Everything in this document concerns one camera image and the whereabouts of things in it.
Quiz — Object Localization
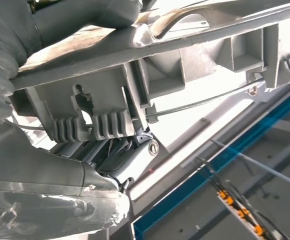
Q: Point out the cable tray with orange clips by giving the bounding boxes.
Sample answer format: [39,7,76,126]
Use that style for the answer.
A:
[195,155,290,240]

